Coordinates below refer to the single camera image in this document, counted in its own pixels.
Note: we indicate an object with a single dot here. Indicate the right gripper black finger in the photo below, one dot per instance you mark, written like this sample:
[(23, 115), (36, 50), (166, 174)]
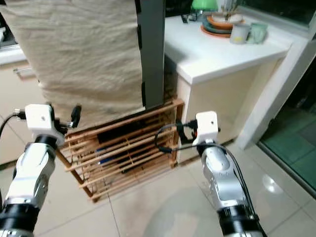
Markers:
[(179, 131)]

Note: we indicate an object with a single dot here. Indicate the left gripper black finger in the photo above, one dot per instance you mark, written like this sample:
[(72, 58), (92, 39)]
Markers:
[(77, 116)]

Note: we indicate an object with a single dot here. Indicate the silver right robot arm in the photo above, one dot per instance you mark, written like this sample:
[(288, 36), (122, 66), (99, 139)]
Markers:
[(224, 182)]

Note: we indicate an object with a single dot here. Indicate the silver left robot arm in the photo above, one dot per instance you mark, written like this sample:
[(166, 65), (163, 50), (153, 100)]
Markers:
[(29, 177)]

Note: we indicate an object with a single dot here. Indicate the dark grey fridge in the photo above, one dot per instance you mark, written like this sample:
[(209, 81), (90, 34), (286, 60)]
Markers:
[(152, 49)]

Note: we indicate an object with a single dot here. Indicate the small blue item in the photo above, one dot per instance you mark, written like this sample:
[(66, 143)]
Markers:
[(102, 157)]

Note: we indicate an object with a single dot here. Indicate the wooden slatted rack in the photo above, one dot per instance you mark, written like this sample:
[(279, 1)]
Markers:
[(128, 143)]

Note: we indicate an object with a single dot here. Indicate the cream cabinet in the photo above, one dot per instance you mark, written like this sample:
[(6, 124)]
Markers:
[(15, 113)]

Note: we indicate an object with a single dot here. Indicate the beige linen cloth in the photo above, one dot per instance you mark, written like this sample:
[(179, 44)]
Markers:
[(79, 49)]

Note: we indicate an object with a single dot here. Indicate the white counter unit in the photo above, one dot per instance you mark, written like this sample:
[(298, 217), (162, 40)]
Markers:
[(217, 59)]

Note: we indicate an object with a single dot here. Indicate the orange plate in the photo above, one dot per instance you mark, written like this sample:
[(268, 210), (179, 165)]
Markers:
[(208, 32)]

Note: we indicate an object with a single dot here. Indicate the teal plate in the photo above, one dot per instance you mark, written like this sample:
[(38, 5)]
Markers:
[(205, 24)]

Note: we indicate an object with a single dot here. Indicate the small black gadget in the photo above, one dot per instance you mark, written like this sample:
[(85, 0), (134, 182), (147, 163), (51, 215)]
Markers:
[(190, 19)]

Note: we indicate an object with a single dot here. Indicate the white bowl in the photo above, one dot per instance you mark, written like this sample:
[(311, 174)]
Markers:
[(229, 19)]

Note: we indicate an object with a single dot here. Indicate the green lamp shade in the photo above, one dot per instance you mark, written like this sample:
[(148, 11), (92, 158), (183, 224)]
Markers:
[(205, 4)]

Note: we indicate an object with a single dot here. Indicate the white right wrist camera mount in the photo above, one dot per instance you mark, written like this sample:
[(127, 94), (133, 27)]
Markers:
[(207, 127)]

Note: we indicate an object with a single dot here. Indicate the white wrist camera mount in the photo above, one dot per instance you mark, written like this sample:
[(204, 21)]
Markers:
[(40, 121), (207, 127)]

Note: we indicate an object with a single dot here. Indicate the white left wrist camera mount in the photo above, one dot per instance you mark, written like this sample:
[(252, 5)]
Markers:
[(40, 121)]

